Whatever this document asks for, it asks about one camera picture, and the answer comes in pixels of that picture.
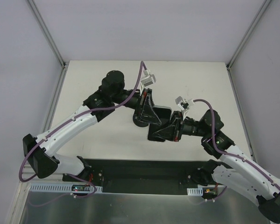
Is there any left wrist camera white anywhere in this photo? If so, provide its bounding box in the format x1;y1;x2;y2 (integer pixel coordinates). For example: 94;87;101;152
140;69;156;91

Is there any black phone stand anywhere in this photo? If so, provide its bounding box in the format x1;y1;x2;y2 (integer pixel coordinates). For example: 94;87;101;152
133;116;149;127

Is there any right white cable duct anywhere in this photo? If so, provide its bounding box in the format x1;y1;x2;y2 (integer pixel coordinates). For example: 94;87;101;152
187;187;203;196

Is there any aluminium frame post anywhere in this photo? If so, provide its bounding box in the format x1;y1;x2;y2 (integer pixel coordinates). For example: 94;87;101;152
26;0;66;68
226;0;273;70

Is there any right aluminium frame post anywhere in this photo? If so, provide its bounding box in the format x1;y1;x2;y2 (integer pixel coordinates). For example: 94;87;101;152
226;0;273;70

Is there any black smartphone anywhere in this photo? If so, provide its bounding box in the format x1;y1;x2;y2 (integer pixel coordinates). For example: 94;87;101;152
147;106;173;142

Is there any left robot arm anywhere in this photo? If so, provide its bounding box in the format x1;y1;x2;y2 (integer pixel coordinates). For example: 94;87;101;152
23;67;161;182

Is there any left aluminium frame post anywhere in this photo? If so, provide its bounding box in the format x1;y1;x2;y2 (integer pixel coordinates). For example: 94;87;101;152
26;0;66;68

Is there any left white cable duct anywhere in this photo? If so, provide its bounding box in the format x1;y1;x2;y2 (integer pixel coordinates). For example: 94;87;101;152
30;183;103;194

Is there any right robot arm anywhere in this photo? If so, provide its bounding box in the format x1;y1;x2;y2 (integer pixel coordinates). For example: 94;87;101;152
148;108;280;224

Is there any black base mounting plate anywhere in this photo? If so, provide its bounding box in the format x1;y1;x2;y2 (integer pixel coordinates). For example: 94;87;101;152
62;158;238;196

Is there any white cable duct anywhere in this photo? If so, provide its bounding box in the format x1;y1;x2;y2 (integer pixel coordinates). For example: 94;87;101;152
30;183;103;194
187;187;203;196

